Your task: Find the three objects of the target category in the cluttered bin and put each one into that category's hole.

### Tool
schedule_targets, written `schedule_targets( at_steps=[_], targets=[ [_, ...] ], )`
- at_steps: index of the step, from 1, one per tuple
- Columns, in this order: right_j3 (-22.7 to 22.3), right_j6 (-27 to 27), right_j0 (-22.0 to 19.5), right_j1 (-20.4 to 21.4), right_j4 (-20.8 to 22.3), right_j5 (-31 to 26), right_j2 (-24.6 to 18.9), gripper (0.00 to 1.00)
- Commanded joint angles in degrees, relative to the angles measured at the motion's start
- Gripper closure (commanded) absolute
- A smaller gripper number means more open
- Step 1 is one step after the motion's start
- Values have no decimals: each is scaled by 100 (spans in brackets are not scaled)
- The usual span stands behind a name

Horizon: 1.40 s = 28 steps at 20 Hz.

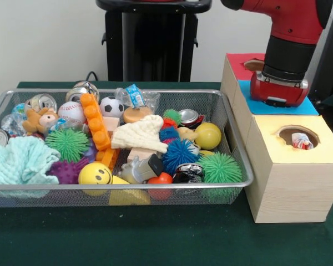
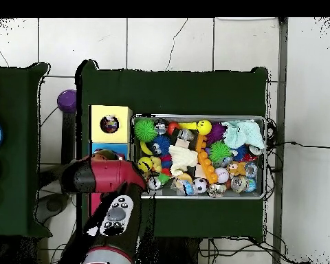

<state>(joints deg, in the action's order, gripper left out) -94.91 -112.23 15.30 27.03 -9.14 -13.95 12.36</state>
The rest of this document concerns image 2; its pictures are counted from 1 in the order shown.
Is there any colourful dotted cloth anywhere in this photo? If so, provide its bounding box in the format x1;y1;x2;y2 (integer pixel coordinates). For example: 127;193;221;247
100;115;120;134

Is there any grey metal rail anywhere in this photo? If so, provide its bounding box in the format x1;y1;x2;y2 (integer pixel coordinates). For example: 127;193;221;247
272;17;289;264

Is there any dark green table cloth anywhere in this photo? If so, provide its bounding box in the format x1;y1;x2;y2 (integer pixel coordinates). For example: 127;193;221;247
0;63;52;239
76;59;269;243

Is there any long black cable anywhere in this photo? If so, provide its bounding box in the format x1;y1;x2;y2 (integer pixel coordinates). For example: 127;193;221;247
266;140;330;150

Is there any blue spiky rubber ball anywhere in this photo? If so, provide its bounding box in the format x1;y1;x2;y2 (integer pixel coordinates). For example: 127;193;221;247
149;135;172;157

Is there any green spiky rubber ball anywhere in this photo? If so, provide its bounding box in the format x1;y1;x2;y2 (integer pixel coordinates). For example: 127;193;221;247
209;141;234;164
134;118;158;143

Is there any silver wire mesh bin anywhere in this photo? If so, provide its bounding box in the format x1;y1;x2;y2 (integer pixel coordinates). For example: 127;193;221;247
131;113;267;200

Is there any orange plastic block toy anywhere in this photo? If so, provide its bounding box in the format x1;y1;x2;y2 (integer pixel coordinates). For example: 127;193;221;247
197;150;219;184

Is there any plain yellow ball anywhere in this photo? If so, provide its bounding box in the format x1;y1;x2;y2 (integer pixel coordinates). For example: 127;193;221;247
137;156;154;173

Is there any black and white soccer ball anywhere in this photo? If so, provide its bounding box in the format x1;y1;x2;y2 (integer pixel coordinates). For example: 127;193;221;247
192;177;208;194

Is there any purple round lid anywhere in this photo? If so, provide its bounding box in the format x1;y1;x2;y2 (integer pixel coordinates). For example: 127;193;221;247
56;89;77;113

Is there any white baseball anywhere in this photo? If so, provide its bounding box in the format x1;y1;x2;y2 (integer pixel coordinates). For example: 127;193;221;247
214;167;230;184

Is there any yellow smiley face ball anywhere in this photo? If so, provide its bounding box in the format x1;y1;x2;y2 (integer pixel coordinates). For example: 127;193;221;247
197;120;213;135

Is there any wooden box with three holes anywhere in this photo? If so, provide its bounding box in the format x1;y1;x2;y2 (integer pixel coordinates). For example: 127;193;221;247
88;104;133;218

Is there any mint green knitted cloth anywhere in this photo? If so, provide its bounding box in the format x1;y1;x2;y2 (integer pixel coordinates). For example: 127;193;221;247
222;120;265;151

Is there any cream fluffy cloth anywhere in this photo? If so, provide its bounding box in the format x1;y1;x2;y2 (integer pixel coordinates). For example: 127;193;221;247
168;145;199;177

